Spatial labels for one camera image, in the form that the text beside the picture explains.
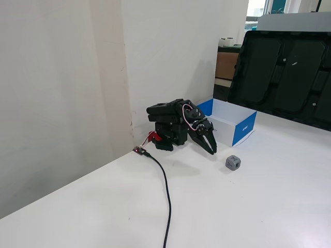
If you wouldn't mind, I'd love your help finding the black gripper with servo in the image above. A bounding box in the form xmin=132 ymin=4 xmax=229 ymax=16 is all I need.
xmin=188 ymin=118 xmax=218 ymax=156

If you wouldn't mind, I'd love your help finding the gray block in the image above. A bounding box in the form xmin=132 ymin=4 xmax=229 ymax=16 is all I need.
xmin=225 ymin=154 xmax=242 ymax=172

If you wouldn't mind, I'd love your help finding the blue and white cardboard box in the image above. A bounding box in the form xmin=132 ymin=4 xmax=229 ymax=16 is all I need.
xmin=197 ymin=98 xmax=258 ymax=148

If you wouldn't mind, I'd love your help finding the brown cardboard box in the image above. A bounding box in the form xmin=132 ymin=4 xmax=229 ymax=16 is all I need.
xmin=215 ymin=51 xmax=240 ymax=81

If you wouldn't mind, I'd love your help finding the red table clamp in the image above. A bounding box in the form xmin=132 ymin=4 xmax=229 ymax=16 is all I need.
xmin=147 ymin=131 xmax=163 ymax=143

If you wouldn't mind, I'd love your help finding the small controller board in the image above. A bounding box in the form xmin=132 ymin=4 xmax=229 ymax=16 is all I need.
xmin=132 ymin=145 xmax=152 ymax=158

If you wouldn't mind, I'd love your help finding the black plastic tray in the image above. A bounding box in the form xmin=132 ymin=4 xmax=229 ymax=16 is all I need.
xmin=227 ymin=30 xmax=331 ymax=131

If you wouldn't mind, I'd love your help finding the gray panel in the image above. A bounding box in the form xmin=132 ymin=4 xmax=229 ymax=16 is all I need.
xmin=258 ymin=11 xmax=331 ymax=33

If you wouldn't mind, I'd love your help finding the white red servo wire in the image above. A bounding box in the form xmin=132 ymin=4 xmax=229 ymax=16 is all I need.
xmin=181 ymin=103 xmax=198 ymax=131

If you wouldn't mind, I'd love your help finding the black usb cable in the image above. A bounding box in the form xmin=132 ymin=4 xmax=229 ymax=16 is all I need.
xmin=144 ymin=151 xmax=173 ymax=248

